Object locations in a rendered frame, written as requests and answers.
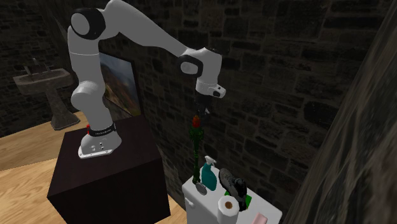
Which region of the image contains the black and grey shoe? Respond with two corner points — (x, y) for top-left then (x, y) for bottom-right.
(218, 167), (248, 212)

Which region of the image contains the stone pedestal sink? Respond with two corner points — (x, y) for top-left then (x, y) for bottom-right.
(13, 57), (81, 131)

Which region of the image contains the flat green object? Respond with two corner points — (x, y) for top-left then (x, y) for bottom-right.
(224, 190), (253, 211)

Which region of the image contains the white toilet paper roll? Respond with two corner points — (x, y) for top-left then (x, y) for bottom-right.
(216, 195), (240, 224)

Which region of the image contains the green candlestick with red top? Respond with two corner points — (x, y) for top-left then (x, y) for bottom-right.
(188, 115), (205, 185)

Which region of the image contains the pink flat object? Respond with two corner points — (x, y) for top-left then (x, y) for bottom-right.
(251, 212), (269, 224)

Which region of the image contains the dark robot stand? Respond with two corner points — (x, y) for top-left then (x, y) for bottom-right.
(46, 115), (171, 224)

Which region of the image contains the teal spray bottle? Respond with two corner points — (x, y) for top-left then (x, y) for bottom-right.
(200, 155), (218, 192)

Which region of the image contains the framed landscape wall picture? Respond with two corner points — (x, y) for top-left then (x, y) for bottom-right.
(99, 52), (144, 120)

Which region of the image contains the small grey oval object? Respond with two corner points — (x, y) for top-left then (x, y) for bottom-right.
(195, 181), (208, 196)

